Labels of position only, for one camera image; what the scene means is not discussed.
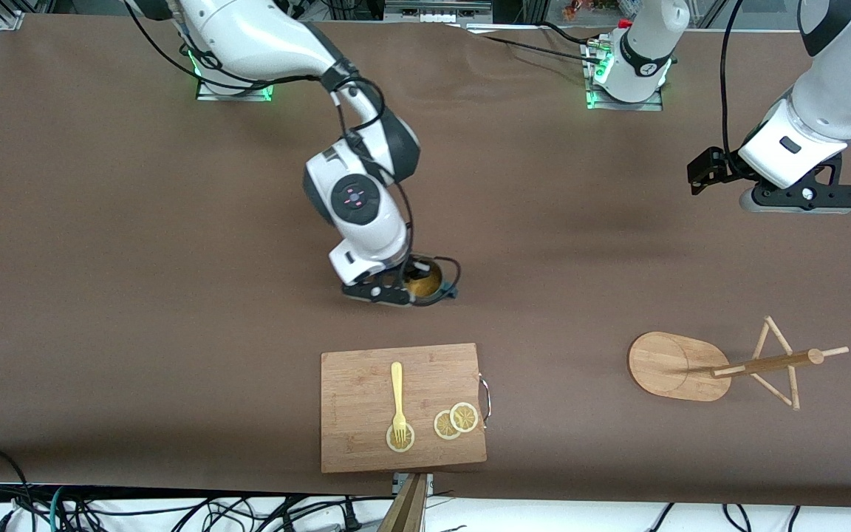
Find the yellow plastic fork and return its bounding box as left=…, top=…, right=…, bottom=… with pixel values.
left=390, top=361, right=409, bottom=446

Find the black table cable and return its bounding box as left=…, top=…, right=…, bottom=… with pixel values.
left=468, top=21, right=611, bottom=66

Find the metal bracket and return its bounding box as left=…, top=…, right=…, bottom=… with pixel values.
left=392, top=473, right=436, bottom=498

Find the wooden cup rack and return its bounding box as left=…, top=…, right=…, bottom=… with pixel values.
left=627, top=316, right=850, bottom=412

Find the metal cutting board handle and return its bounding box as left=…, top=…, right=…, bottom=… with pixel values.
left=476, top=372, right=493, bottom=430

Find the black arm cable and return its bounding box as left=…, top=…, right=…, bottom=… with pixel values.
left=719, top=0, right=750, bottom=177
left=124, top=0, right=463, bottom=298

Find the wooden beam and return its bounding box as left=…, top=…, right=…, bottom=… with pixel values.
left=377, top=473, right=428, bottom=532

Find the teal cup yellow inside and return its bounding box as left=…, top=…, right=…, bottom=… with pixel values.
left=403, top=257, right=460, bottom=306

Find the teal floor cable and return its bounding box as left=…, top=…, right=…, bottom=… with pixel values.
left=44, top=485, right=72, bottom=532

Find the grey power strip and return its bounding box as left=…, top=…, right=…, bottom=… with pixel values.
left=384, top=0, right=493, bottom=24

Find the wooden cutting board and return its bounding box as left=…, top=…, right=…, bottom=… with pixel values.
left=320, top=342, right=488, bottom=474

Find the lemon slice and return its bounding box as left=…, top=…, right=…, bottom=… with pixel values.
left=386, top=421, right=416, bottom=454
left=433, top=409, right=463, bottom=442
left=449, top=401, right=480, bottom=434

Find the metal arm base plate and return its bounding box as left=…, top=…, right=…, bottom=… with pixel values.
left=194, top=46, right=276, bottom=103
left=584, top=41, right=665, bottom=112

